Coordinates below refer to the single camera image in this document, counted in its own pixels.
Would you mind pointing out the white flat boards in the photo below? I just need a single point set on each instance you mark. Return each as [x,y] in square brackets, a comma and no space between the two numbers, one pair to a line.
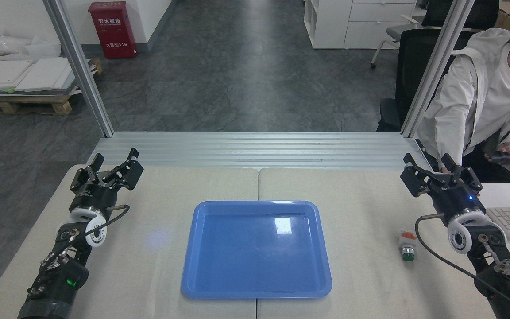
[16,75]

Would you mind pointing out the red fire extinguisher box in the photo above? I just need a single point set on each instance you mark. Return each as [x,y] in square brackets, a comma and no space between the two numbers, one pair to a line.
[112,31]

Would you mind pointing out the black office chair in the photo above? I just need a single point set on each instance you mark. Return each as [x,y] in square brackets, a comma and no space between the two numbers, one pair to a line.
[414,66]

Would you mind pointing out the blue plastic tray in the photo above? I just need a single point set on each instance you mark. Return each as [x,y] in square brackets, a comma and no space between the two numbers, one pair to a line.
[255,252]

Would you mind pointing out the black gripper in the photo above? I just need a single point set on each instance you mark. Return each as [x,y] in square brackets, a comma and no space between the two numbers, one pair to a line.
[91,197]
[458,201]

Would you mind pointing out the person's left hand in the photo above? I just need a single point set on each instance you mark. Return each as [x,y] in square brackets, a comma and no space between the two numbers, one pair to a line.
[505,147]

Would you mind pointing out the person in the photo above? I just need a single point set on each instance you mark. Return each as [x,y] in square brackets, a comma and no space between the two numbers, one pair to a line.
[481,97]

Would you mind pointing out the white switch part green button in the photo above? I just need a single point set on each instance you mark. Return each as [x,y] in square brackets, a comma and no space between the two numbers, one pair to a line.
[407,246]

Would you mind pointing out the white cabinet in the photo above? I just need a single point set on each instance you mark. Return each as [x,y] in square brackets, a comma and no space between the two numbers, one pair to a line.
[361,22]

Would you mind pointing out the silver aluminium post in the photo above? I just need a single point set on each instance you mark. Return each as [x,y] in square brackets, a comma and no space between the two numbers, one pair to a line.
[436,66]
[82,75]

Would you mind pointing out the person's right hand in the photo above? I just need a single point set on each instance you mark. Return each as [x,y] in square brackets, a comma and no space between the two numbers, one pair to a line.
[445,169]

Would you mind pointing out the black phone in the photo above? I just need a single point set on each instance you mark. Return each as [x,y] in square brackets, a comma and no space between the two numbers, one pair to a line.
[505,158]

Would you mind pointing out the silver aluminium rail platform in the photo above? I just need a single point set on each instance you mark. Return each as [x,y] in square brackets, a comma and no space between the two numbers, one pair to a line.
[255,150]

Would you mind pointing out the clear plastic packaging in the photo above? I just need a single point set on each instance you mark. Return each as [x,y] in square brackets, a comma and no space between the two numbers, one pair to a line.
[2,44]

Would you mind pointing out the wooden pallet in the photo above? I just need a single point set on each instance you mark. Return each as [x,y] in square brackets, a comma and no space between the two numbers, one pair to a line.
[29,103]

